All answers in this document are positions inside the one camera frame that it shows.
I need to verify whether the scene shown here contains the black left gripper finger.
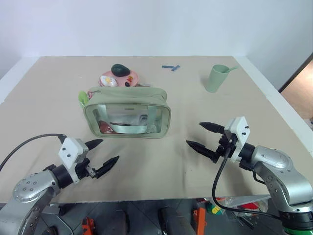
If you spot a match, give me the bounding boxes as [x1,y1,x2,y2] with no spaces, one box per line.
[84,139,104,151]
[94,155,120,180]

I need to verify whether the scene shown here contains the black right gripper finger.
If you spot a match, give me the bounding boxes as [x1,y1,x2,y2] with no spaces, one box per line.
[198,121,226,134]
[186,140,217,160]

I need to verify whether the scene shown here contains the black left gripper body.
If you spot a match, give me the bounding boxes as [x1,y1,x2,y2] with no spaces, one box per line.
[74,158,100,181]

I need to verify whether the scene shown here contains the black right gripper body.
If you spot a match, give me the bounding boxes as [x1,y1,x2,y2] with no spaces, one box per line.
[212,131,239,164]

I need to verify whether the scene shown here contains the green clear toiletry bag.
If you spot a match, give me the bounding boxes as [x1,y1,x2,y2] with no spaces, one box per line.
[83,86,171,140]

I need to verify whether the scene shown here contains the green leaf zipper tag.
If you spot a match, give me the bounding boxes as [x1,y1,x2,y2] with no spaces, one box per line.
[78,90,91,108]

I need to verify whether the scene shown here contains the beige table cloth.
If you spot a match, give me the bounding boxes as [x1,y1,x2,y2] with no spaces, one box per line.
[0,55,313,204]

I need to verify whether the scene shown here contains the light green cup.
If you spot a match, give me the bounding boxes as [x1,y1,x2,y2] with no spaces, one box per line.
[204,64,231,94]

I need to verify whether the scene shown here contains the orange black clamp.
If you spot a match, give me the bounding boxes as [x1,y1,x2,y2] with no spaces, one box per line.
[81,217,96,235]
[192,207,208,235]

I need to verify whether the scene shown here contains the clear plastic bag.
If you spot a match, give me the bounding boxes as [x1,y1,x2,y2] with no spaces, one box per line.
[216,195,269,219]

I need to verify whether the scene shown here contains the white toy fried egg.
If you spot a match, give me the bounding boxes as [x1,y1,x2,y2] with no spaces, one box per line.
[99,75,118,87]

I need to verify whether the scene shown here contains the pink plate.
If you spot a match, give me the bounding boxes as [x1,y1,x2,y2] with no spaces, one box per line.
[101,69,140,88]

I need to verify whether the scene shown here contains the dark rounded cylinder shape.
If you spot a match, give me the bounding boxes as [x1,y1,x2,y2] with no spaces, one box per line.
[158,206,197,235]

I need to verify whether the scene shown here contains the dark green avocado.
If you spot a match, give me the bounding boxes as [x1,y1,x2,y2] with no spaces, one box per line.
[111,63,131,77]

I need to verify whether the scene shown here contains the brown door panel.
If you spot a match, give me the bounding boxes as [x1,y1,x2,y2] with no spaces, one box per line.
[279,52,313,100]

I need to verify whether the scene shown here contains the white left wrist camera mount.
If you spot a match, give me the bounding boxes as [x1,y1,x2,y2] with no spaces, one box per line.
[58,137,89,184]

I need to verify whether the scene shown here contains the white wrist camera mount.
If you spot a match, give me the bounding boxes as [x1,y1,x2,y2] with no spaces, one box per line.
[224,116,252,163]
[58,137,89,184]

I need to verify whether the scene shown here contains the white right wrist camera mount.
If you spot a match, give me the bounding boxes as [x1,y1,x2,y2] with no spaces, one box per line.
[224,116,252,163]

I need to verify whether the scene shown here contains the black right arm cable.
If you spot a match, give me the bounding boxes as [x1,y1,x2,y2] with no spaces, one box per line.
[212,144,282,220]

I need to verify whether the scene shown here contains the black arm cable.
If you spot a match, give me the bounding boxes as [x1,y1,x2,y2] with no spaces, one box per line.
[0,133,67,172]
[212,144,282,220]

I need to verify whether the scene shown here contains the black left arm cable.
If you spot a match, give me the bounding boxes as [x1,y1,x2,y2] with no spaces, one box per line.
[0,133,67,172]

